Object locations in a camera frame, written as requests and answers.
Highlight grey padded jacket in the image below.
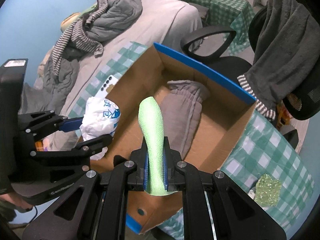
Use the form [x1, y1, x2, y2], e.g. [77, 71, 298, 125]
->
[84, 0, 143, 43]

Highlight person's left hand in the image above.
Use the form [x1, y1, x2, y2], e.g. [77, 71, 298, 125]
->
[0, 192, 34, 212]

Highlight grey fleece garment striped cuffs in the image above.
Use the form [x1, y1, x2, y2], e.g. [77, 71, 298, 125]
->
[237, 0, 316, 120]

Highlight blue-edged cardboard box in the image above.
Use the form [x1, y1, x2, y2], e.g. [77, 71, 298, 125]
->
[89, 42, 258, 234]

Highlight grey cushion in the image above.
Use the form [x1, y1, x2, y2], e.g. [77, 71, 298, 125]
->
[187, 2, 210, 19]

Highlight green glitter sponge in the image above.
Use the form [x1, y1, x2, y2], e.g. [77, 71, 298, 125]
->
[255, 174, 282, 205]

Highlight dark grey quilted blanket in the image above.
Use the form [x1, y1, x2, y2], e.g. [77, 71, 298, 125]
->
[20, 57, 80, 115]

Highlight grey white striped garment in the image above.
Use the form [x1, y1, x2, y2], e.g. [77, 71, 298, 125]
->
[51, 0, 104, 77]

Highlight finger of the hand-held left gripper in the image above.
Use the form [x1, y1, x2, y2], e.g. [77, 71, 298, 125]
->
[29, 134, 113, 160]
[17, 110, 85, 141]

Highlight orange toy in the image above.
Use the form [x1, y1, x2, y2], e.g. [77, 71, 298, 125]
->
[276, 102, 293, 130]

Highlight large green checked tablecloth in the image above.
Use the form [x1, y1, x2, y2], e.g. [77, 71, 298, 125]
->
[154, 0, 255, 55]

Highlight white bed sheet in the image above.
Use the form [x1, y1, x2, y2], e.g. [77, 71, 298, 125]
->
[32, 0, 203, 143]

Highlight white plastic bag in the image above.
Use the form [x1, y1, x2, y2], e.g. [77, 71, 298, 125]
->
[79, 96, 121, 161]

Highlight black office chair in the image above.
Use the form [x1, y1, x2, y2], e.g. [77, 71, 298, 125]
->
[180, 5, 320, 150]

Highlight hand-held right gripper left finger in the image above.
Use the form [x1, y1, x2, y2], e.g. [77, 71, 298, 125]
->
[22, 135, 149, 240]

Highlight white smartphone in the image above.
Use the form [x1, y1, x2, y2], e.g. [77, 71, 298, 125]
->
[96, 76, 115, 98]

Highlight green peach plush pillow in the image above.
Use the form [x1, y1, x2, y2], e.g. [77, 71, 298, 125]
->
[61, 4, 98, 30]

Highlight light green foam sheet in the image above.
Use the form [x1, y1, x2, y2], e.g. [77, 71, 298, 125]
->
[138, 96, 167, 197]

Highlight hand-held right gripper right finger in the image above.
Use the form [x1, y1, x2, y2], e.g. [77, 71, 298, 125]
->
[162, 136, 287, 240]

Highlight grey fuzzy sock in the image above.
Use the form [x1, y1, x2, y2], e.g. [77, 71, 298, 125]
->
[160, 80, 211, 157]

